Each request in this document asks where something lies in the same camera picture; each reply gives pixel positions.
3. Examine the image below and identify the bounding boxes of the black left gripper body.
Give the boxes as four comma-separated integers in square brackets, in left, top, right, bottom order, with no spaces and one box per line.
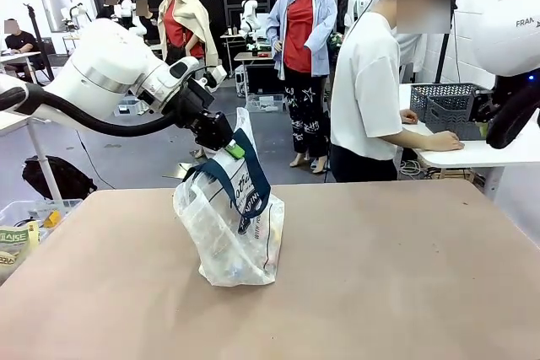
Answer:
[175,78,235,153]

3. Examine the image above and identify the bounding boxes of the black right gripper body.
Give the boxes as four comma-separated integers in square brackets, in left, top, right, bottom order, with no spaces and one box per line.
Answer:
[470,89,503,124]

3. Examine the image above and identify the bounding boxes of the grey plastic lattice basket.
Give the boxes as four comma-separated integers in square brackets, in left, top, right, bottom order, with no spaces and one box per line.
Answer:
[410,83,494,142]

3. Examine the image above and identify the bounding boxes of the clear shopping bag navy handles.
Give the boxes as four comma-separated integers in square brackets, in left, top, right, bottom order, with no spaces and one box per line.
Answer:
[172,106,286,289]

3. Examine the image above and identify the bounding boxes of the person's right forearm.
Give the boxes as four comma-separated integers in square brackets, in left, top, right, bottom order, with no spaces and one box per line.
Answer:
[390,123,440,151]

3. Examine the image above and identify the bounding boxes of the person's right hand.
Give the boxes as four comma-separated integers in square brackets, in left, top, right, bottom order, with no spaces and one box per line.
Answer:
[432,130,465,153]

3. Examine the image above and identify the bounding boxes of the white work table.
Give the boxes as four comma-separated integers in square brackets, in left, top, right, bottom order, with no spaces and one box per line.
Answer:
[398,83,540,169]

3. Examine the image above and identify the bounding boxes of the clear plastic storage bin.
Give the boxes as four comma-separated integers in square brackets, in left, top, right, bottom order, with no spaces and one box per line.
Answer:
[246,93,287,114]
[0,197,84,285]

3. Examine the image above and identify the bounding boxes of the black tripod stand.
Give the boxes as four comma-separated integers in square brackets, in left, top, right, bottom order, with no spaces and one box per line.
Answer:
[434,0,463,85]

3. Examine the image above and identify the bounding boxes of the background work table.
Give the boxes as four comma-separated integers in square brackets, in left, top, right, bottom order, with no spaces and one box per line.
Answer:
[233,50,283,98]

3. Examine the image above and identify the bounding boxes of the person in white t-shirt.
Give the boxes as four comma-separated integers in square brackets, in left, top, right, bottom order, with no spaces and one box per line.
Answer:
[328,0,455,184]

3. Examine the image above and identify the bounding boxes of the background person in dark top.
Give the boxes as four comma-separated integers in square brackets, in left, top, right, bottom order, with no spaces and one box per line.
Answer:
[134,0,159,40]

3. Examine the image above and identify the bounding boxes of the black backpack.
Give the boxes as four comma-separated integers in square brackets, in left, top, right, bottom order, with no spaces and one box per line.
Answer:
[21,154,99,201]

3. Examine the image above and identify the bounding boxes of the white side table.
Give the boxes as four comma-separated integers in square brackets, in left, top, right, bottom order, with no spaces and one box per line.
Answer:
[0,110,65,201]

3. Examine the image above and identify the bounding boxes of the small yellow item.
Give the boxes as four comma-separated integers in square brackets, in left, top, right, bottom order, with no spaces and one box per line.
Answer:
[43,209,64,229]

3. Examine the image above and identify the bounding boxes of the grey framed board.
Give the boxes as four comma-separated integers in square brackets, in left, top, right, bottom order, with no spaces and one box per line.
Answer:
[39,0,73,33]

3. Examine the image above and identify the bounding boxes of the thin black tripod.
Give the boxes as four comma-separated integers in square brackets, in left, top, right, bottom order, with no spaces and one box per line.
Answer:
[23,3,56,83]

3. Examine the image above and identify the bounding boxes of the seated person in black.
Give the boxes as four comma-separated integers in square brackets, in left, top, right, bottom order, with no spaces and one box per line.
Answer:
[3,18,41,68]

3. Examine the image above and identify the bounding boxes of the beige package green label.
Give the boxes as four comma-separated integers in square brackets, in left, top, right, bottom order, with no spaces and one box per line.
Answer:
[0,224,42,255]

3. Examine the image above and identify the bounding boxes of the beige package black print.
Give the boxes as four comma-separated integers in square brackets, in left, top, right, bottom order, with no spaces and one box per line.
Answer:
[0,245,33,283]

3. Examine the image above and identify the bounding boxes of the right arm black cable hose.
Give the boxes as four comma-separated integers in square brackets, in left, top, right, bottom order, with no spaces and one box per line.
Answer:
[484,75,540,150]

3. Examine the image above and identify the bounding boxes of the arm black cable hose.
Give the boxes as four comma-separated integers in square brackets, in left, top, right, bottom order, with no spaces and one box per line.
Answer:
[484,75,540,150]
[0,85,178,137]

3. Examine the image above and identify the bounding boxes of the metal mannequin base plate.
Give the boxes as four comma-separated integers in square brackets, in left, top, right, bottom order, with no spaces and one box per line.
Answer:
[162,161,200,180]

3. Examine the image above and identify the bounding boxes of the wooden frame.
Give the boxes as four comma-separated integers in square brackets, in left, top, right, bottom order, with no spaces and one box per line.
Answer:
[425,168,486,186]

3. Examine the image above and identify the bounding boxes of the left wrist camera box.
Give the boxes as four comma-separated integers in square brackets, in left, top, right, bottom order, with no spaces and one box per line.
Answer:
[202,63,229,94]

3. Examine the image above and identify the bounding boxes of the white cable bundle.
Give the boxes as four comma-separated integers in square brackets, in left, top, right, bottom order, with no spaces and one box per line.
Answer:
[398,157,435,179]

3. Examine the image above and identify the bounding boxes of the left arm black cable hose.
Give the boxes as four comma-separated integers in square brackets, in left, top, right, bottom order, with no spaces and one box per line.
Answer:
[0,85,178,137]

